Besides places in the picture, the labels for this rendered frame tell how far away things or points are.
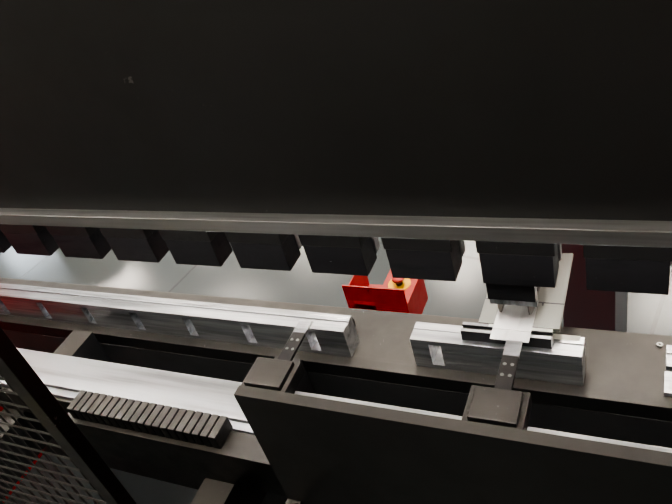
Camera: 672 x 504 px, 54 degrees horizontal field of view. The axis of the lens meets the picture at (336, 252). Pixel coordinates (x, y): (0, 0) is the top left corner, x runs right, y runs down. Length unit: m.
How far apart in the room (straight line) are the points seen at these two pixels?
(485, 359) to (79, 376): 1.06
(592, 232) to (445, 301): 2.14
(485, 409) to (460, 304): 1.76
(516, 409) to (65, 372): 1.19
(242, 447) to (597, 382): 0.79
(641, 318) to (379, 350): 1.51
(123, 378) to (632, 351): 1.25
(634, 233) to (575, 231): 0.08
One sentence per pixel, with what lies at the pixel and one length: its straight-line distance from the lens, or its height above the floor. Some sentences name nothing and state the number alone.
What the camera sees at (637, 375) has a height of 0.88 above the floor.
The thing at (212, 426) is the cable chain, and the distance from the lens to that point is 1.50.
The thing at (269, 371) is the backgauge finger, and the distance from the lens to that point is 1.55.
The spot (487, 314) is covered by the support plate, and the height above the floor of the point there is 1.00.
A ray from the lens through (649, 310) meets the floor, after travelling 3.02.
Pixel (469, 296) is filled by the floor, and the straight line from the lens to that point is 3.12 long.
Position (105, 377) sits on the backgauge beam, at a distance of 1.85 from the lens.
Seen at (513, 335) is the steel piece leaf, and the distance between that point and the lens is 1.52.
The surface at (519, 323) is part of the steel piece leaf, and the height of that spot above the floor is 1.00.
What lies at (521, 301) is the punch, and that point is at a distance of 1.47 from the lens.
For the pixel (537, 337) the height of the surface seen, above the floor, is 1.00.
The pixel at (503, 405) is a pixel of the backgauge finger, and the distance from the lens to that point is 1.36.
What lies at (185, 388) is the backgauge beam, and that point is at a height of 0.98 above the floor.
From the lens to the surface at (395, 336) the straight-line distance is 1.75.
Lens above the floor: 2.10
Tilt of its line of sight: 36 degrees down
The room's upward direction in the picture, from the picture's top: 18 degrees counter-clockwise
